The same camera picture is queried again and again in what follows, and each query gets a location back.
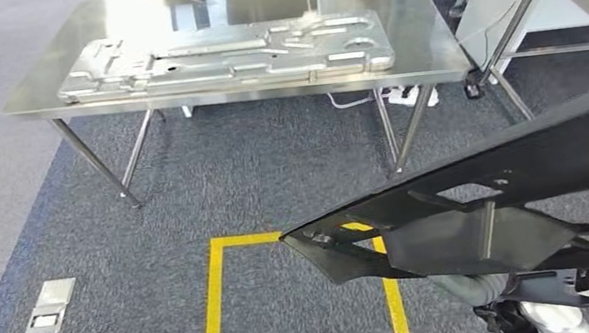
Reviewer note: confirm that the black plastic panel with cutouts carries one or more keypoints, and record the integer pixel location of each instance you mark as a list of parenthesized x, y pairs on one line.
[(548, 153)]

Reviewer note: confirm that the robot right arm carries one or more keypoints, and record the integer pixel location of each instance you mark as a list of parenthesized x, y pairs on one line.
[(556, 321)]

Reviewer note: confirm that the stainless steel workbench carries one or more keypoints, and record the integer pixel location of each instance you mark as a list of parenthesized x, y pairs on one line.
[(411, 18)]

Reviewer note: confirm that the silver metal fixture plate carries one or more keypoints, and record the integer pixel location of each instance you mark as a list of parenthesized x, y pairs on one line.
[(206, 70)]

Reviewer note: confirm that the white power strip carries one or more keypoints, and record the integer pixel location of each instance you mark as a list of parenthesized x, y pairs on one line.
[(414, 97)]

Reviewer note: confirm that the yellow floor tape square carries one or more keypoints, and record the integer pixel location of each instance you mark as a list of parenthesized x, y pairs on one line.
[(216, 307)]

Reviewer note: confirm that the silver floor outlet box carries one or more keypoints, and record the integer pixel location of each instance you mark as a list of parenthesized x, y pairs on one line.
[(50, 307)]

